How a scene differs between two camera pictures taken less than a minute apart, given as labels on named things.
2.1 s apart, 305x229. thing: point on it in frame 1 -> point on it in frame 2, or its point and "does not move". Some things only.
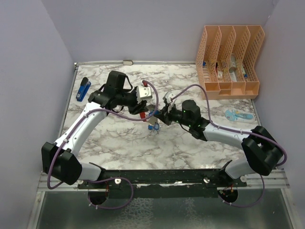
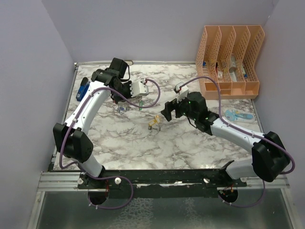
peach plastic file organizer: x=226 y=61 does not move
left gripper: x=139 y=107 -> x=128 y=85
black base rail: x=162 y=183 does not move
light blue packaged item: x=235 y=116 does not move
